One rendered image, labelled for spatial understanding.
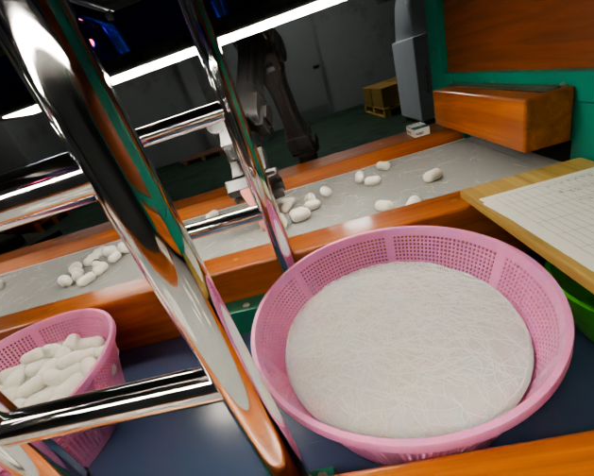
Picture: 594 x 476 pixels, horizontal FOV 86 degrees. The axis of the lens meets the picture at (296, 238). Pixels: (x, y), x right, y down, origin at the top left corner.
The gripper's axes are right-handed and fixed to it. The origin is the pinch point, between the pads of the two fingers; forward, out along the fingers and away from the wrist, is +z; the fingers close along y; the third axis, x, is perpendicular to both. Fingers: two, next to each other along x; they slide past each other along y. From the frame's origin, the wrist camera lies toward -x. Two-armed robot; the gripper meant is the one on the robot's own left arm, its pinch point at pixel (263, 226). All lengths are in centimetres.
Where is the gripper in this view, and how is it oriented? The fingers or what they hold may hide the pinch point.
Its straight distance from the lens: 57.5
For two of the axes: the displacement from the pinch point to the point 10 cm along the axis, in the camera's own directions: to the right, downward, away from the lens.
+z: 2.1, 9.0, -3.9
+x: 2.0, 3.5, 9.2
